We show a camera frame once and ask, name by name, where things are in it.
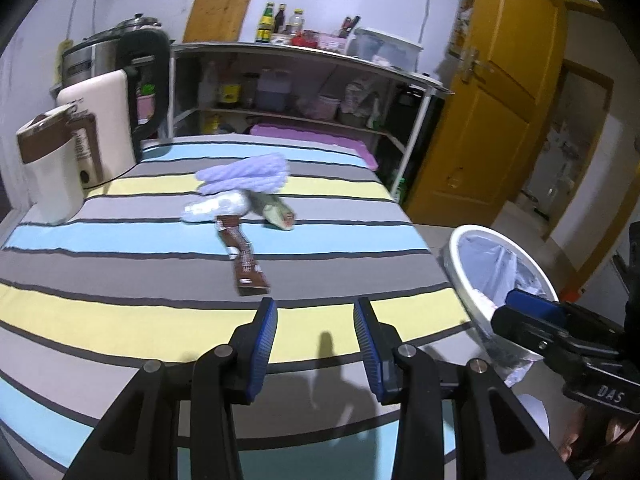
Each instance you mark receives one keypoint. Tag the clear bottle with yellow cap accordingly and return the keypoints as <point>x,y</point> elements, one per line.
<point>296,22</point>

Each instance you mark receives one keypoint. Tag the dark sauce bottle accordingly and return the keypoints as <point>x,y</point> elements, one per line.
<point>281,20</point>

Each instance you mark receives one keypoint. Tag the yellow wooden door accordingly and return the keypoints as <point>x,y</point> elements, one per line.
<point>500,125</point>

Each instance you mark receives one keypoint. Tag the bundle of plastic bags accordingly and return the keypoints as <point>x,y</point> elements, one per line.
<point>362,102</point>

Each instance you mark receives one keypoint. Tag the brown wrapper strip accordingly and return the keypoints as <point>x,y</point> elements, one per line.
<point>245,265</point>

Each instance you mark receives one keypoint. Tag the wall poster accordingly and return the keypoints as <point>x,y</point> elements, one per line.
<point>462,15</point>

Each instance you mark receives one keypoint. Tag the steel rice cooker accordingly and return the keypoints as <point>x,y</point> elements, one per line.
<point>85,62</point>

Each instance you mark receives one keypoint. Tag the cream and black kettle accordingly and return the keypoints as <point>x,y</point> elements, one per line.
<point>105,125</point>

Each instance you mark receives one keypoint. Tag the green plastic bottle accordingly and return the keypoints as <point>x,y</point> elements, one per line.
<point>400,187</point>

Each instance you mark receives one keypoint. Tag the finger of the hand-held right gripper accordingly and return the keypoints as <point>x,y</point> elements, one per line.
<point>535,306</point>
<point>522,330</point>

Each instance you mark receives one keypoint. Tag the wooden cutting board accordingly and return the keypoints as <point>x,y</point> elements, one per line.
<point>220,10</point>

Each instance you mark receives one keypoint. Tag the striped tablecloth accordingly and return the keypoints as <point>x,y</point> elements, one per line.
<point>150,310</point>

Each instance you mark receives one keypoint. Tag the white plastic bottle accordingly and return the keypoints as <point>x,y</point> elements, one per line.
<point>208,87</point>

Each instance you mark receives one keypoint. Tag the metal shelf unit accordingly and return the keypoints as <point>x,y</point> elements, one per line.
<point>310,57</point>

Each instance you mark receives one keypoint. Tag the purple knobbly scrubber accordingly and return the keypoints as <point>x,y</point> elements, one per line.
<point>240,172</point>

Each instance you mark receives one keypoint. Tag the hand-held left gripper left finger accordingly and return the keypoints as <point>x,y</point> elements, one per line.
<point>265,350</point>

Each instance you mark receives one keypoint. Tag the white crumpled wrapper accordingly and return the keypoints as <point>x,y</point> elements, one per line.
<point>215,207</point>

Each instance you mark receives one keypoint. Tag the translucent bin liner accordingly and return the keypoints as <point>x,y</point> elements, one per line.
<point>520,270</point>

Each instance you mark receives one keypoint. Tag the steel pot with lid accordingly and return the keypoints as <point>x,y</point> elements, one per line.
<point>139,21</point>

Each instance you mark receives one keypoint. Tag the clear plastic container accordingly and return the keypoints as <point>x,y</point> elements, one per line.
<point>387,47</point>

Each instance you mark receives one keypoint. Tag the green sauce bottle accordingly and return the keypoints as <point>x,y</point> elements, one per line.
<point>265,25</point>

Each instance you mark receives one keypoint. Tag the oil bottle with yellow label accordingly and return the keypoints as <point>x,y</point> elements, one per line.
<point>229,87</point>

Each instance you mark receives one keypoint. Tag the white trash bin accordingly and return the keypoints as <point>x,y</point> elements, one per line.
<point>462,280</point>

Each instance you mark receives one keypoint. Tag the green wrapper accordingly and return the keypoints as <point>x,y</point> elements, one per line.
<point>275,210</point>

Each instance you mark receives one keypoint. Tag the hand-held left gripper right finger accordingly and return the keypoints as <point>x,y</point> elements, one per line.
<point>367,350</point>

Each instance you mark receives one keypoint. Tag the pink plastic tub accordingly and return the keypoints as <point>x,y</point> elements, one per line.
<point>322,107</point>

